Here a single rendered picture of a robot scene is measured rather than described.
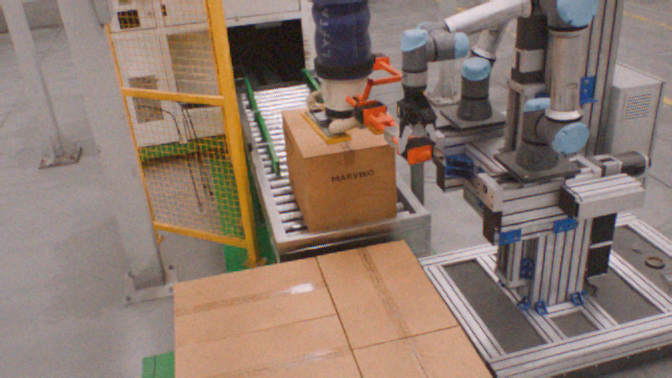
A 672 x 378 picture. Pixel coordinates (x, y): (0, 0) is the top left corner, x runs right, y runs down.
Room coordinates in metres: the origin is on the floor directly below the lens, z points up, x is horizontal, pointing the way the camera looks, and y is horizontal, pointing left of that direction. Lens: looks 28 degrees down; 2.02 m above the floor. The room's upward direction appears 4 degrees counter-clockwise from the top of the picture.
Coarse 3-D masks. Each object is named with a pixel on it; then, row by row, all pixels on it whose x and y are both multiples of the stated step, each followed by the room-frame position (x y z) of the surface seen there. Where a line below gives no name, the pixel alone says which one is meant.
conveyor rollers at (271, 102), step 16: (256, 96) 4.31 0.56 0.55; (272, 96) 4.31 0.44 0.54; (288, 96) 4.27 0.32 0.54; (304, 96) 4.24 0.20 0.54; (272, 112) 3.97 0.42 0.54; (256, 128) 3.68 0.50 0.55; (272, 128) 3.69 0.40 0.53; (272, 176) 2.97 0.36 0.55; (288, 176) 2.98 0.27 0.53; (272, 192) 2.79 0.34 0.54; (288, 192) 2.80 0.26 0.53; (288, 208) 2.62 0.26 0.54; (400, 208) 2.55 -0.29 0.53; (288, 224) 2.45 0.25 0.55; (304, 224) 2.45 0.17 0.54
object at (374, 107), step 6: (366, 102) 2.05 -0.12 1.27; (372, 102) 2.06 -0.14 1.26; (378, 102) 2.06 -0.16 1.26; (354, 108) 2.03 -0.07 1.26; (360, 108) 2.01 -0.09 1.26; (366, 108) 2.02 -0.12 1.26; (372, 108) 1.98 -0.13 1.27; (378, 108) 1.98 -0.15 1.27; (384, 108) 1.99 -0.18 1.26; (354, 114) 2.04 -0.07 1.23; (360, 114) 1.99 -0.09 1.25; (366, 114) 1.97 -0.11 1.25; (372, 114) 1.98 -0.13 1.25; (378, 114) 1.98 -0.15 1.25; (384, 114) 1.99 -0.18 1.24; (360, 120) 1.98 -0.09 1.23; (366, 120) 1.97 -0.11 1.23
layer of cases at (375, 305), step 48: (192, 288) 2.01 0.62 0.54; (240, 288) 1.99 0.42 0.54; (288, 288) 1.97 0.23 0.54; (336, 288) 1.95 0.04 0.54; (384, 288) 1.92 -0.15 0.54; (432, 288) 1.90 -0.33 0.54; (192, 336) 1.72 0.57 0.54; (240, 336) 1.70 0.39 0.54; (288, 336) 1.69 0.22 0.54; (336, 336) 1.67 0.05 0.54; (384, 336) 1.65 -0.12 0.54; (432, 336) 1.63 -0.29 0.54
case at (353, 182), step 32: (288, 128) 2.68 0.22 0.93; (352, 128) 2.59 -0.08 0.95; (288, 160) 2.81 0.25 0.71; (320, 160) 2.33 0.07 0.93; (352, 160) 2.35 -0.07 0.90; (384, 160) 2.38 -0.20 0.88; (320, 192) 2.32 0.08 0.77; (352, 192) 2.35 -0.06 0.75; (384, 192) 2.38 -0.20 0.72; (320, 224) 2.32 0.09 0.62; (352, 224) 2.35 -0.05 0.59
